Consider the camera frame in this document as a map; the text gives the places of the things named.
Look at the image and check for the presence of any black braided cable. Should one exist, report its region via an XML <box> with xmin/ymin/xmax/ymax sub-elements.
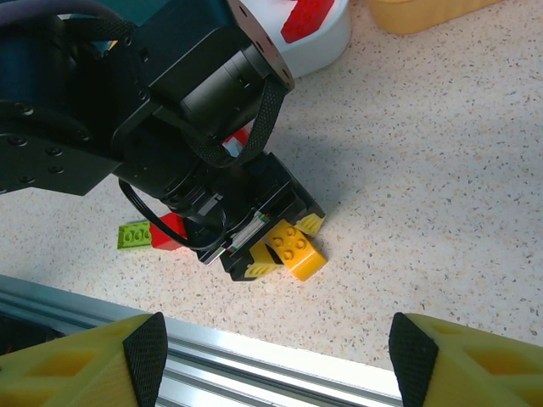
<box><xmin>181</xmin><ymin>79</ymin><xmax>286</xmax><ymax>169</ymax></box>

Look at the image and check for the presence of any red lego brick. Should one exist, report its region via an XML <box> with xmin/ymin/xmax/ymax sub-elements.
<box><xmin>280</xmin><ymin>0</ymin><xmax>337</xmax><ymax>44</ymax></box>
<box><xmin>219</xmin><ymin>125</ymin><xmax>252</xmax><ymax>159</ymax></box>
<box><xmin>148</xmin><ymin>212</ymin><xmax>188</xmax><ymax>253</ymax></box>

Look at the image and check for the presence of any white bowl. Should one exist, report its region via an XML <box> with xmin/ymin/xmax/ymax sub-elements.
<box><xmin>227</xmin><ymin>0</ymin><xmax>353</xmax><ymax>80</ymax></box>

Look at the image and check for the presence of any yellow container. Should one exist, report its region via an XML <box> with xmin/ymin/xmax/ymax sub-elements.
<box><xmin>367</xmin><ymin>0</ymin><xmax>507</xmax><ymax>36</ymax></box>

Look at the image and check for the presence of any yellow lego brick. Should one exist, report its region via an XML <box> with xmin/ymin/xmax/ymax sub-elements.
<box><xmin>266</xmin><ymin>220</ymin><xmax>329</xmax><ymax>282</ymax></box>

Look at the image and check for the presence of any aluminium table edge rail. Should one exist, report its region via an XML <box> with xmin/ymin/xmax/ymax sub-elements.
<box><xmin>0</xmin><ymin>273</ymin><xmax>403</xmax><ymax>407</ymax></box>

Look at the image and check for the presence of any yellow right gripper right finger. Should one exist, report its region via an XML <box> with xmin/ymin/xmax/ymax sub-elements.
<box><xmin>389</xmin><ymin>312</ymin><xmax>543</xmax><ymax>407</ymax></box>

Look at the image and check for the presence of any thin black cable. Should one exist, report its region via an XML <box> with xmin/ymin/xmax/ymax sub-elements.
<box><xmin>117</xmin><ymin>177</ymin><xmax>228</xmax><ymax>252</ymax></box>

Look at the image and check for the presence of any lime green lego brick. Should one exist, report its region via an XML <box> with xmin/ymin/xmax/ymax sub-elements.
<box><xmin>117</xmin><ymin>220</ymin><xmax>154</xmax><ymax>253</ymax></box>

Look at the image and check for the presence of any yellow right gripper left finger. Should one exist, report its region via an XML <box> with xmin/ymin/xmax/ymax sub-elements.
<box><xmin>0</xmin><ymin>312</ymin><xmax>169</xmax><ymax>407</ymax></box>

